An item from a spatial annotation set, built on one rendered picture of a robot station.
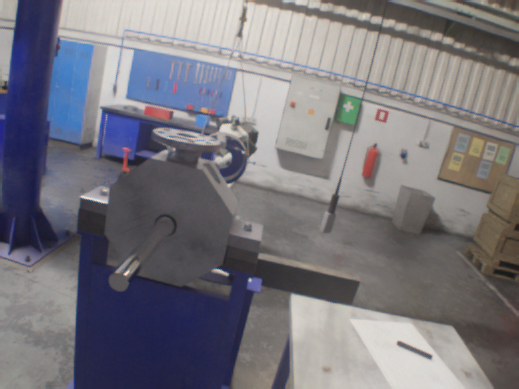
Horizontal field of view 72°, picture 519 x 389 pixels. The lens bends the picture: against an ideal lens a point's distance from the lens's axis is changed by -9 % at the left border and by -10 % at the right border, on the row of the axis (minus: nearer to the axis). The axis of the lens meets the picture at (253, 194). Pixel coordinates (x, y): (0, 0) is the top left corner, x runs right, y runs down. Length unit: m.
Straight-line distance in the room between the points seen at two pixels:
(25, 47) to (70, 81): 3.92
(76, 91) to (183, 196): 5.71
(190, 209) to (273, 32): 5.47
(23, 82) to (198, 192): 2.09
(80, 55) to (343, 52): 4.28
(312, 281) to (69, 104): 5.84
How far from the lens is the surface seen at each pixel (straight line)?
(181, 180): 1.45
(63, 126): 7.22
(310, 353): 1.38
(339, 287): 2.01
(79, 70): 7.03
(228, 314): 1.66
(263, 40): 6.75
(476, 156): 7.40
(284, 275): 1.96
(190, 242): 1.51
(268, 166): 6.74
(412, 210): 6.61
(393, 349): 1.57
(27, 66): 3.23
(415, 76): 6.96
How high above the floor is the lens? 1.66
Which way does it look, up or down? 15 degrees down
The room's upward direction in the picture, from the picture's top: 13 degrees clockwise
